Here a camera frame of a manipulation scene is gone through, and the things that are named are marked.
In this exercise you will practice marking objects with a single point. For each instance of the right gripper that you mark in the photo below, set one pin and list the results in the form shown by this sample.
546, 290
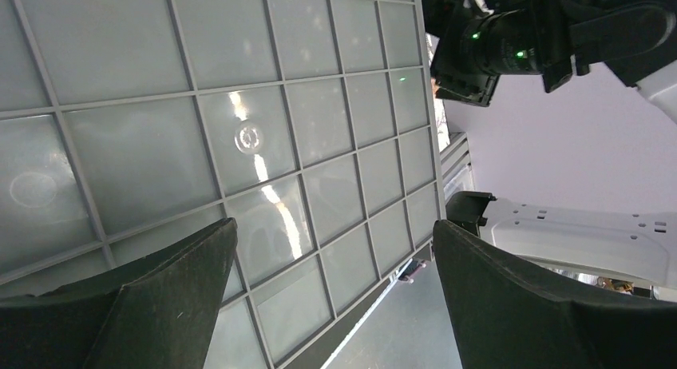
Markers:
481, 40

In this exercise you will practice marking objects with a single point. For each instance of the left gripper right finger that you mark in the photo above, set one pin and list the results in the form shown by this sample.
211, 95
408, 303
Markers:
507, 312

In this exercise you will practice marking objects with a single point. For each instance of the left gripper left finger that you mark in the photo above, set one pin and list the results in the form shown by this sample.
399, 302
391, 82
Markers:
156, 312

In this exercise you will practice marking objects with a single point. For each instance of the grey plastic crate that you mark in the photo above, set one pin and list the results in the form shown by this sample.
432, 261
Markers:
127, 125

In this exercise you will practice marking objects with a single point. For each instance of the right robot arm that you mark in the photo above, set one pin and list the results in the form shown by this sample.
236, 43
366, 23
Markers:
636, 41

